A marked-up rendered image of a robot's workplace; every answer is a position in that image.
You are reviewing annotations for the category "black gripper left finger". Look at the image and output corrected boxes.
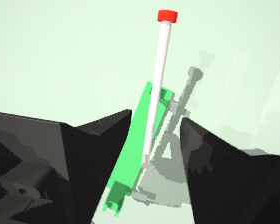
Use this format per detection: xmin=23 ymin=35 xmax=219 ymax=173
xmin=0 ymin=109 xmax=132 ymax=224

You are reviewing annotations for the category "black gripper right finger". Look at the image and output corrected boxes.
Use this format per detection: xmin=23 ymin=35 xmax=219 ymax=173
xmin=180 ymin=117 xmax=280 ymax=224

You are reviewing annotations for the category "white pin with red cap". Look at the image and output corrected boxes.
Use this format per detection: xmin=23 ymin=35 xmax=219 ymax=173
xmin=141 ymin=10 xmax=178 ymax=169

